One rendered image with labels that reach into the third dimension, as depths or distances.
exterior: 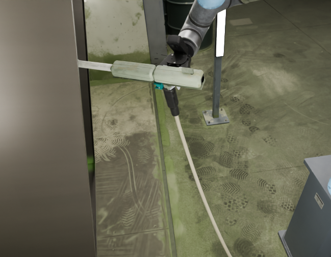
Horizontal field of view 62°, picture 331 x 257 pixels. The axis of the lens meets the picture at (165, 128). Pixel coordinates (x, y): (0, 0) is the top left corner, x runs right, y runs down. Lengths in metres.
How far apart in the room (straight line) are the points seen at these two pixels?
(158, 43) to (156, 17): 0.25
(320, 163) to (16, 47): 1.17
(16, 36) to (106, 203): 1.51
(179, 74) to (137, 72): 0.14
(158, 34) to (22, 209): 2.30
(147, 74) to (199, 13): 0.30
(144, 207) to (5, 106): 1.36
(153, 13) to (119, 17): 0.32
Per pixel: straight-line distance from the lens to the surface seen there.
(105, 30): 2.85
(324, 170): 1.32
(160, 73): 0.85
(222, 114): 2.49
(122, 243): 1.75
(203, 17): 1.03
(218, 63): 2.16
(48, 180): 0.75
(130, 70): 0.90
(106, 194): 1.96
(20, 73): 0.57
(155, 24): 2.83
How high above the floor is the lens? 1.57
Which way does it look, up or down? 41 degrees down
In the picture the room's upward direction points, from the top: 7 degrees counter-clockwise
